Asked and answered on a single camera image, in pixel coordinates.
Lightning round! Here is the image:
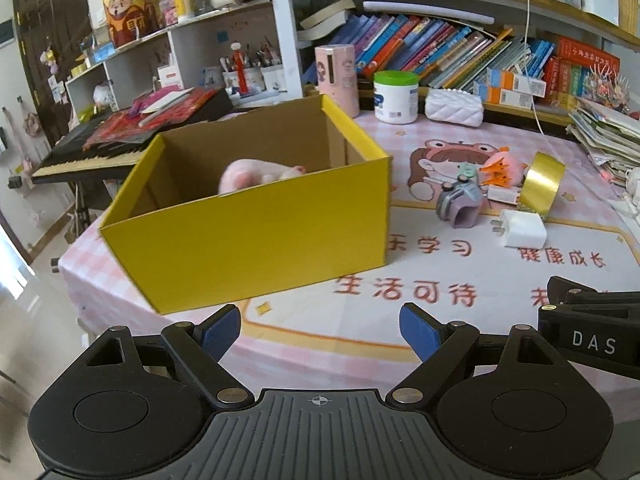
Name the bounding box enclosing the white jar with green lid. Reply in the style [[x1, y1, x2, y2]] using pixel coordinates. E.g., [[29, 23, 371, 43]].
[[373, 71, 420, 125]]

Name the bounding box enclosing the white quilted purse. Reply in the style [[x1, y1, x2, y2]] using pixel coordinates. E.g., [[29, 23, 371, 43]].
[[424, 88, 485, 128]]

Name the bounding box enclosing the black electric keyboard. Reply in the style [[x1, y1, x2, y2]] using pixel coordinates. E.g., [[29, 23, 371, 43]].
[[31, 87, 236, 185]]

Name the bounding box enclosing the pink cylindrical humidifier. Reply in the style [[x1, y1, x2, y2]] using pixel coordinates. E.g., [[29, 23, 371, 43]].
[[314, 44, 361, 120]]

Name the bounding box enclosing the pink plush toy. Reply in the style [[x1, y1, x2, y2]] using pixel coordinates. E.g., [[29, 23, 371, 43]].
[[217, 158, 307, 196]]

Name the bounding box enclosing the dark wooden door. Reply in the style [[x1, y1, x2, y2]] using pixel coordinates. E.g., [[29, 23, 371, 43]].
[[12, 0, 96, 161]]

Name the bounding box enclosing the orange and blue box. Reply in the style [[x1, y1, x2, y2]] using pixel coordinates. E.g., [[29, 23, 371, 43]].
[[486, 67, 547, 96], [472, 82, 533, 110]]

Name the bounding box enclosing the fortune god paper box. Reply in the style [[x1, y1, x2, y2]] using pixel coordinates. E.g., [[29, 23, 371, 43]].
[[102, 0, 161, 48]]

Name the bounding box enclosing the white pen holder cup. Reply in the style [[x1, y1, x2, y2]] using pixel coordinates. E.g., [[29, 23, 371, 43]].
[[222, 67, 263, 95], [261, 65, 287, 93]]

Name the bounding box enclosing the red boxed book set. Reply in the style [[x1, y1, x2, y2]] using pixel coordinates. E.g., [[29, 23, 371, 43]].
[[542, 37, 621, 98]]

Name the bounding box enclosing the wicker basket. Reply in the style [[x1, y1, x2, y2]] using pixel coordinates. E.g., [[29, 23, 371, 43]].
[[617, 0, 640, 33]]

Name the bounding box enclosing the colourful crystal ornament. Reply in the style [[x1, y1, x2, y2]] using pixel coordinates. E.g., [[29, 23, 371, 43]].
[[582, 65, 636, 111]]

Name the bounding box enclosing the yellow cardboard box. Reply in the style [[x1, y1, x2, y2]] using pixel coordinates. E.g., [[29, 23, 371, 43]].
[[98, 94, 392, 316]]

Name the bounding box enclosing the row of colourful books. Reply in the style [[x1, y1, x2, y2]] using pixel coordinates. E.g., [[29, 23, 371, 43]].
[[327, 12, 556, 91]]

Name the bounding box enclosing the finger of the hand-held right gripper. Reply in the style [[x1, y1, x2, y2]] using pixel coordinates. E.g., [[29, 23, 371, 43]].
[[546, 275, 640, 307]]

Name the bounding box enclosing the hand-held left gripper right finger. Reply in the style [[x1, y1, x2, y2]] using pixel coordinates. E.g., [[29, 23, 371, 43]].
[[391, 302, 571, 407]]

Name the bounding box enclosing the red santa pen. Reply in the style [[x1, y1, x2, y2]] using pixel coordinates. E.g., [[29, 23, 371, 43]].
[[231, 42, 250, 96]]

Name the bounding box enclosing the white charger plug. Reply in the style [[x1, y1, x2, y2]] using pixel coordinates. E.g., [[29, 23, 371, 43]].
[[491, 209, 547, 250]]

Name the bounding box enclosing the white shelf unit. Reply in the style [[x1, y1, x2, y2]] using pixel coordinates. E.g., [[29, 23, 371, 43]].
[[65, 0, 306, 111]]

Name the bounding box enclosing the white cable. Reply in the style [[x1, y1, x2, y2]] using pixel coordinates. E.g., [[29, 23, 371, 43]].
[[524, 0, 551, 137]]

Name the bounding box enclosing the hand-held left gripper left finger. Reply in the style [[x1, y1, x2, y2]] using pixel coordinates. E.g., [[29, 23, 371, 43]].
[[85, 304, 253, 411]]

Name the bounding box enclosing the keyboard stand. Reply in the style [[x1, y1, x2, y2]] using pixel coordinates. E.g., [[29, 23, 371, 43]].
[[70, 180, 101, 241]]

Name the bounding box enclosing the pile of lying beige books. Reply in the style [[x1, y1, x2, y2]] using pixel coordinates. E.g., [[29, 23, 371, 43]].
[[297, 0, 356, 41]]

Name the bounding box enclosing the stack of papers and booklets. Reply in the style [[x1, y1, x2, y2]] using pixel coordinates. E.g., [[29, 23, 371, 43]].
[[567, 97, 640, 186]]

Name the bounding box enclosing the gold tape roll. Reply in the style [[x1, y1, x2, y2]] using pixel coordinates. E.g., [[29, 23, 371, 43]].
[[517, 151, 567, 213]]

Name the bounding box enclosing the pink printed table mat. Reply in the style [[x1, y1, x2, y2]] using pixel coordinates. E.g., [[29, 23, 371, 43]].
[[57, 105, 640, 411]]

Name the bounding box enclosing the small white staple box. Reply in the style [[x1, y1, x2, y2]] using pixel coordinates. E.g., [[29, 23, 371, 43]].
[[486, 184, 523, 206]]

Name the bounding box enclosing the pile of red packets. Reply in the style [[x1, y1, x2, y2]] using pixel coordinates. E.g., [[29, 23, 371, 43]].
[[82, 87, 216, 148]]

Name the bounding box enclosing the orange plush toy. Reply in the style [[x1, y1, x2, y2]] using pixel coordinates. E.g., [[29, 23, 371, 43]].
[[477, 147, 526, 191]]

